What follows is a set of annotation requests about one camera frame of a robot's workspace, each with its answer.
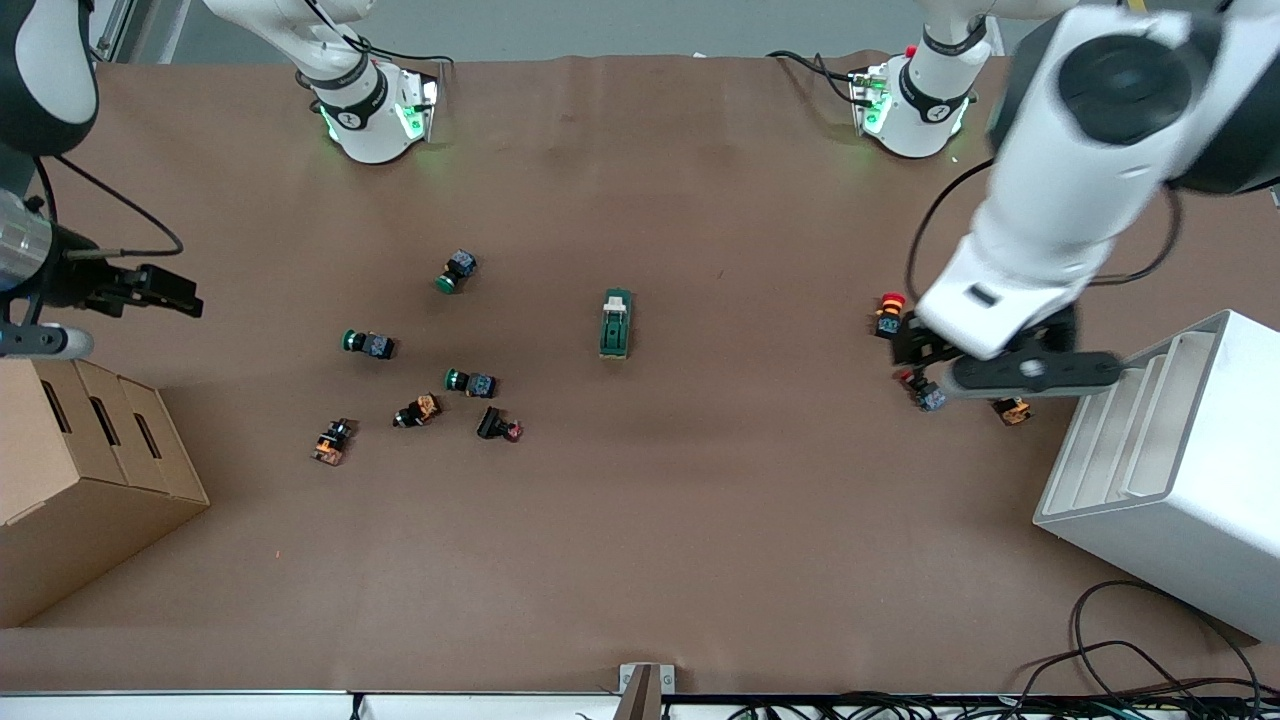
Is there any green load switch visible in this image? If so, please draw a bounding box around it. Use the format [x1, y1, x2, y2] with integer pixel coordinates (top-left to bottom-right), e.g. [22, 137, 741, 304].
[598, 288, 635, 360]

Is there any black cable bundle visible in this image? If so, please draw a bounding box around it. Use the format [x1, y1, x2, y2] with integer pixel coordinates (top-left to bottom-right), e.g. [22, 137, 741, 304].
[730, 690, 1280, 720]

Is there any black button orange block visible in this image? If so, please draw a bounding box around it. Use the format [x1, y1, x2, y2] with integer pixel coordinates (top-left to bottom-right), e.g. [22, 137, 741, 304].
[311, 418, 357, 467]
[393, 393, 444, 430]

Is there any white slotted rack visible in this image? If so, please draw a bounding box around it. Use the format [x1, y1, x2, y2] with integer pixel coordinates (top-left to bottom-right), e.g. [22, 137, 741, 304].
[1033, 308, 1280, 643]

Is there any grey metal camera bracket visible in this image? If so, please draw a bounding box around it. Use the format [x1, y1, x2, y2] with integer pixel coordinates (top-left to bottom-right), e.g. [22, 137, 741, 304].
[618, 662, 676, 720]

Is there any metal base bracket green light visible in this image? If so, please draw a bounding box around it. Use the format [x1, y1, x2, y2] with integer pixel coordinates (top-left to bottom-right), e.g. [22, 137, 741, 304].
[848, 62, 893, 138]
[398, 58, 448, 143]

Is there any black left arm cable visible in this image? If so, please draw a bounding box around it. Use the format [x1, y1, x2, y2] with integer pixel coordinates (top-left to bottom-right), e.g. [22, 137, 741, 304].
[905, 158, 1187, 301]

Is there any white table edge rail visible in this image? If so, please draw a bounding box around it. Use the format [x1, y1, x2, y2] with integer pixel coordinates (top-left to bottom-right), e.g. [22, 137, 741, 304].
[0, 688, 1280, 720]

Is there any aluminium frame profile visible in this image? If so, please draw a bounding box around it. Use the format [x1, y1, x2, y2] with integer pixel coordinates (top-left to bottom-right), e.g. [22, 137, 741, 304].
[85, 0, 136, 67]

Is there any black base cable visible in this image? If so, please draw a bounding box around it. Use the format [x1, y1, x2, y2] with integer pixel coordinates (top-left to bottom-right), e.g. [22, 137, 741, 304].
[766, 48, 863, 103]
[308, 0, 449, 64]

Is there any red mushroom button blue block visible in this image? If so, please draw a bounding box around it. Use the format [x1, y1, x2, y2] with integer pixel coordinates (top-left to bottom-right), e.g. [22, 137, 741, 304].
[898, 368, 948, 413]

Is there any brown cardboard box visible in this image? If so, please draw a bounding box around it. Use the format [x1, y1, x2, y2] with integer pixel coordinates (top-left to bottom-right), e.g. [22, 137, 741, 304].
[0, 345, 211, 629]

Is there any black looped cable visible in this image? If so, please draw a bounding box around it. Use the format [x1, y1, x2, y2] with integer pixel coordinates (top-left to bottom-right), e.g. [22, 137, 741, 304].
[1070, 580, 1263, 701]

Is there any brown table mat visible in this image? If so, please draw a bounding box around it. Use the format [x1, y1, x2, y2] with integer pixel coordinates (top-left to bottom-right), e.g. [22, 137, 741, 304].
[0, 50, 1280, 696]

